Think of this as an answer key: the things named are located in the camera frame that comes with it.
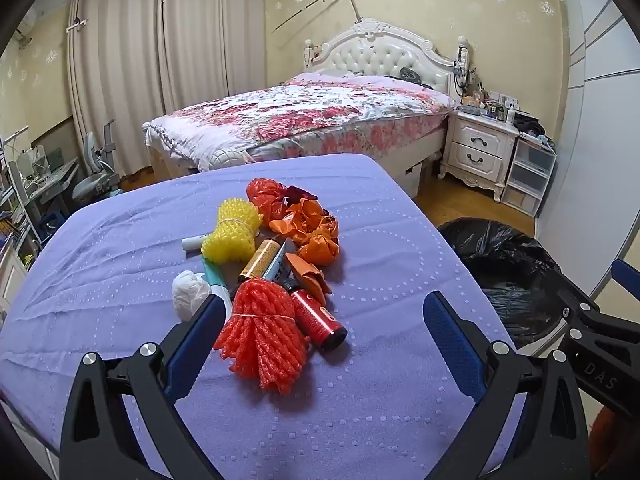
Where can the orange plastic bag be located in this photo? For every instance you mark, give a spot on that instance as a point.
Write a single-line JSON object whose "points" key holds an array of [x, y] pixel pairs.
{"points": [[320, 249], [300, 220]]}

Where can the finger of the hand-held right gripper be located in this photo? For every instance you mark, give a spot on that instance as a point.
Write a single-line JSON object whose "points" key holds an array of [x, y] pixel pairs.
{"points": [[626, 275], [600, 322]]}

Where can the thin metal pole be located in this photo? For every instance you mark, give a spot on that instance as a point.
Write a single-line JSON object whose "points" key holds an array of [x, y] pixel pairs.
{"points": [[320, 2]]}

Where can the red bottle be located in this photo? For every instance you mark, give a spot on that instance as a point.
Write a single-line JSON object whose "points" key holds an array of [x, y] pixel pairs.
{"points": [[315, 317]]}

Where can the orange paper piece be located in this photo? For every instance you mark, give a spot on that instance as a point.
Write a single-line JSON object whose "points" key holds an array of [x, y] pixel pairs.
{"points": [[307, 272]]}

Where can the white sliding wardrobe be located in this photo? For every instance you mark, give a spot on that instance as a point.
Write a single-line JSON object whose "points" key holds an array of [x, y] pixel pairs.
{"points": [[600, 135]]}

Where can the white storage box under bed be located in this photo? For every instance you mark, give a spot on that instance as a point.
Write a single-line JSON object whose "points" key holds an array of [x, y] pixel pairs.
{"points": [[411, 177]]}

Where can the white nightstand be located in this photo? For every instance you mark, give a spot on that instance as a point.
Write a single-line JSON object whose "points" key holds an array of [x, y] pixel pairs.
{"points": [[477, 145]]}

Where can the yellow foam fruit net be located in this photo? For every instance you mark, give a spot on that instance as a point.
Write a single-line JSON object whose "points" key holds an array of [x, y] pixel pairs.
{"points": [[232, 232]]}

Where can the dark red cloth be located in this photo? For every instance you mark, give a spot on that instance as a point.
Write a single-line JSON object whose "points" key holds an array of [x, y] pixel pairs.
{"points": [[300, 193]]}

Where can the orange fuzzy cloth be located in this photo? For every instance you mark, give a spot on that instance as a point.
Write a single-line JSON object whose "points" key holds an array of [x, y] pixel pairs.
{"points": [[607, 432]]}

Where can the clear plastic drawer unit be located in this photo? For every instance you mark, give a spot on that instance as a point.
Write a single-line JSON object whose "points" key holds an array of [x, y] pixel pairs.
{"points": [[530, 170]]}

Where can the dark clothes pile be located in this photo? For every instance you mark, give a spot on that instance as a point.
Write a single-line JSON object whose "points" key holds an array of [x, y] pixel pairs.
{"points": [[530, 127]]}

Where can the red plastic bag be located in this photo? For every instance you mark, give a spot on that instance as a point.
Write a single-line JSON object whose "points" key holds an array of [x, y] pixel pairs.
{"points": [[265, 195]]}

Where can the clutter of small bottles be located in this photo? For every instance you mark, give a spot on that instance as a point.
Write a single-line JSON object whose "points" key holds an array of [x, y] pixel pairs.
{"points": [[492, 102]]}

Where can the beige curtain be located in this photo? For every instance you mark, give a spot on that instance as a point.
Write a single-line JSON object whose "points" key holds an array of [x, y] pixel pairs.
{"points": [[200, 45], [115, 75]]}

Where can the floral quilt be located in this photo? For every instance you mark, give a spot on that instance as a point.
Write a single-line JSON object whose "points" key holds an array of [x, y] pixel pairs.
{"points": [[280, 115]]}

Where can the red foam fruit net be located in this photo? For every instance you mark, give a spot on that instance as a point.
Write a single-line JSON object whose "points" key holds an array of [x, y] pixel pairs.
{"points": [[260, 340]]}

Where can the black-lined trash bin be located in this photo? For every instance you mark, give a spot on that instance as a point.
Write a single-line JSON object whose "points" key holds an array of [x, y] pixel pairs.
{"points": [[500, 270]]}

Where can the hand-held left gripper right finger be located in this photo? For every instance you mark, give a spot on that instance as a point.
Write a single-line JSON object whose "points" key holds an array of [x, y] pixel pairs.
{"points": [[455, 350]]}

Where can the white air conditioner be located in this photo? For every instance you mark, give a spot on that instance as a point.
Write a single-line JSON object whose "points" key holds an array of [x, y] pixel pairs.
{"points": [[26, 25]]}

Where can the cluttered study desk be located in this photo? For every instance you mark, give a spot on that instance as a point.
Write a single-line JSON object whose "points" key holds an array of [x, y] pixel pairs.
{"points": [[50, 180]]}

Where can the yellow bottle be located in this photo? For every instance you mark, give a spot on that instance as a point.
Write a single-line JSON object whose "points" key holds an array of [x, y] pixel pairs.
{"points": [[257, 260]]}

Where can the white tufted bed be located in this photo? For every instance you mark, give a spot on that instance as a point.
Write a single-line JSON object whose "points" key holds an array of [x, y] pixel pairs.
{"points": [[380, 57]]}

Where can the silver white packet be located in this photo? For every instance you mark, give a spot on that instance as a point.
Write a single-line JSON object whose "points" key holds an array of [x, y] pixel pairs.
{"points": [[277, 270]]}

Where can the white tissue wad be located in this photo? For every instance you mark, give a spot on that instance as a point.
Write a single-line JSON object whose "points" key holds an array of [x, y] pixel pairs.
{"points": [[187, 292]]}

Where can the teal white toothpaste tube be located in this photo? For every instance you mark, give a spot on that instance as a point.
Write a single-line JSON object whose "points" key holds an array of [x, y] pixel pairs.
{"points": [[215, 285]]}

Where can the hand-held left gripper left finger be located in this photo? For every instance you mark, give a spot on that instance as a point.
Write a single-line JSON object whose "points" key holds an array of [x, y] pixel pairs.
{"points": [[192, 347]]}

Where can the grey desk chair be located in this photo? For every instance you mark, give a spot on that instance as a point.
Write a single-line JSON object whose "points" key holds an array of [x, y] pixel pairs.
{"points": [[95, 180]]}

